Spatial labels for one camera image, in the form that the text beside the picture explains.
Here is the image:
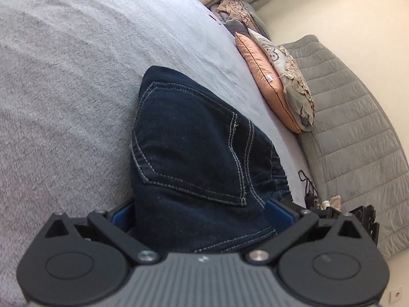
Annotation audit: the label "grey bed blanket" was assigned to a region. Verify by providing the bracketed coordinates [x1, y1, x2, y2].
[0, 0, 310, 307]

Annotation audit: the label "beige fleece garment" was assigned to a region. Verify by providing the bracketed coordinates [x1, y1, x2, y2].
[327, 195, 342, 213]

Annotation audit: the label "floral grey bedding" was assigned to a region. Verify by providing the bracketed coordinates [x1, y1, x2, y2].
[209, 0, 267, 39]

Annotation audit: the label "black cord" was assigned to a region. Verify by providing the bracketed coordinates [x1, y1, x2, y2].
[298, 170, 318, 199]

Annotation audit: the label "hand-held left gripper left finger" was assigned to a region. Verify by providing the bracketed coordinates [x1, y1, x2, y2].
[44, 200, 160, 264]

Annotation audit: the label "dark blue jeans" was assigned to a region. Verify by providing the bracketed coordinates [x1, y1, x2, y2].
[129, 65, 293, 253]

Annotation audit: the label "folded patterned quilt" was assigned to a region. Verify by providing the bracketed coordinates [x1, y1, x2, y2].
[247, 28, 316, 131]

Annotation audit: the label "white wall socket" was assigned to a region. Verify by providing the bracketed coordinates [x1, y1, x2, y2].
[388, 287, 406, 304]

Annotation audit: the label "grey quilted headboard cover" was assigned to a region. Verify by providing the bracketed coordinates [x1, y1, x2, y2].
[276, 35, 409, 259]

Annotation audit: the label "orange pillow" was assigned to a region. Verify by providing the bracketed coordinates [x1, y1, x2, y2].
[235, 32, 302, 134]

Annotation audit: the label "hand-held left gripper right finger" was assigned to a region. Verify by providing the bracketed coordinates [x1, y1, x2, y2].
[246, 198, 363, 264]

